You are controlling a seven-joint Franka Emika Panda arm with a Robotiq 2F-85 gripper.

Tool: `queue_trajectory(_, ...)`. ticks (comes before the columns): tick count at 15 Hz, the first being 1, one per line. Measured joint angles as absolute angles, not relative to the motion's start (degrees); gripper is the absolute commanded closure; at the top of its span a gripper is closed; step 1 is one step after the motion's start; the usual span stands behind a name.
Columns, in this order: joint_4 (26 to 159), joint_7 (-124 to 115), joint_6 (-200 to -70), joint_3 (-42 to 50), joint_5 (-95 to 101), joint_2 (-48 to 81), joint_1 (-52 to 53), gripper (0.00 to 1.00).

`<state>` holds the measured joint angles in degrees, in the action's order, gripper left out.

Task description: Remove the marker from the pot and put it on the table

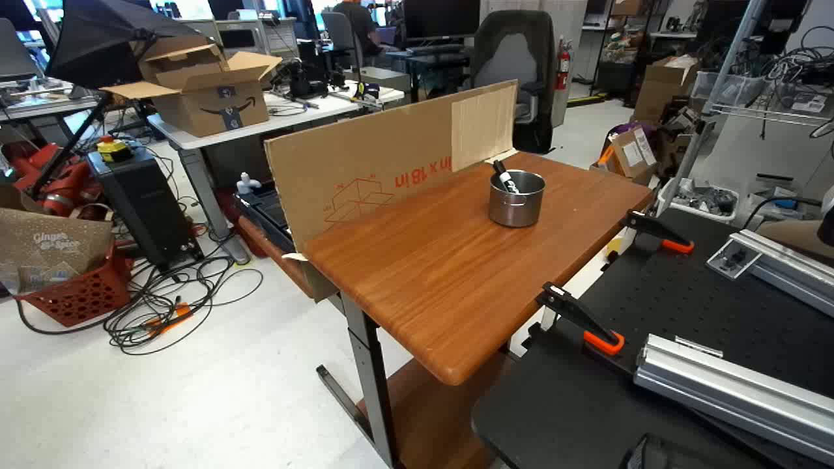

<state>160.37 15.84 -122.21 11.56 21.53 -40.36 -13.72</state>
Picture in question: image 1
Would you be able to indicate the black and white marker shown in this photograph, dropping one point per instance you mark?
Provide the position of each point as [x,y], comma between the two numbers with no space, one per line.
[503,177]

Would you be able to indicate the small stainless steel pot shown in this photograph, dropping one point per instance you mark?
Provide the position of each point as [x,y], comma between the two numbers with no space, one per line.
[520,207]

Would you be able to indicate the wooden desk with metal legs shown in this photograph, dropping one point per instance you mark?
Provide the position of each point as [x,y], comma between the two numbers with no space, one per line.
[448,286]

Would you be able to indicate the brown cardboard panel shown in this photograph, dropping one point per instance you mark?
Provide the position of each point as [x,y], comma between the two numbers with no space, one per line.
[336,174]

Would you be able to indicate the orange black clamp near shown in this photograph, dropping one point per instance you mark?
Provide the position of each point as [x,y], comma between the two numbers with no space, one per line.
[592,332]

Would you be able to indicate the orange black clamp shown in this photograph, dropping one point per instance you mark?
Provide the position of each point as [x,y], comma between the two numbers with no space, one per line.
[668,238]
[592,332]

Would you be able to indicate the black office chair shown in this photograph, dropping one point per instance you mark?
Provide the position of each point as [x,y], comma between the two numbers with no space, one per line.
[520,46]

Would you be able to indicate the black foam mat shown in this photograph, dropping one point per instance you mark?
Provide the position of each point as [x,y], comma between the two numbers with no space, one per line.
[572,409]

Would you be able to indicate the red fire extinguisher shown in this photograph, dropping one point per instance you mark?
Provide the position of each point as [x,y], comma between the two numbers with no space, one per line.
[563,66]

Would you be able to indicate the orange black clamp far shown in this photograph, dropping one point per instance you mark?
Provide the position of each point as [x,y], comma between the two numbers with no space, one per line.
[668,238]

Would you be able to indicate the open amazon cardboard box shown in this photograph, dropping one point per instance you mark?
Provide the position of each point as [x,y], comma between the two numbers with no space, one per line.
[201,91]

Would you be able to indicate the black computer tower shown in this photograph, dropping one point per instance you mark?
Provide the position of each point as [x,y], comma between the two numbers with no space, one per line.
[145,201]

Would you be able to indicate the cardboard box at right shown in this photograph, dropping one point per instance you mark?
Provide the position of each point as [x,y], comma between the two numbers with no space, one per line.
[663,83]

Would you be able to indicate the red plastic basket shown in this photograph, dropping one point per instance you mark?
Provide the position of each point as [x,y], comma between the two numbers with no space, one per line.
[86,297]

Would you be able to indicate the black photo light softbox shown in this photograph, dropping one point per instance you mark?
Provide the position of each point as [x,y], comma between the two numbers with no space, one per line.
[103,41]

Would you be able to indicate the brown paper bag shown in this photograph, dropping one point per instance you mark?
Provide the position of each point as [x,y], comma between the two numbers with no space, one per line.
[44,250]

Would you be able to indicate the aluminium extrusion rail near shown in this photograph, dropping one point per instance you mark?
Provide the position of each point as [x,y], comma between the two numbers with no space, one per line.
[749,401]

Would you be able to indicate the aluminium extrusion rail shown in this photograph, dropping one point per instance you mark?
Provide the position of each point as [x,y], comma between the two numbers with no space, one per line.
[749,401]
[787,269]

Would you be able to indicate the aluminium extrusion rail far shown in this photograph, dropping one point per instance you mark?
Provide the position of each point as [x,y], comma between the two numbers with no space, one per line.
[787,269]

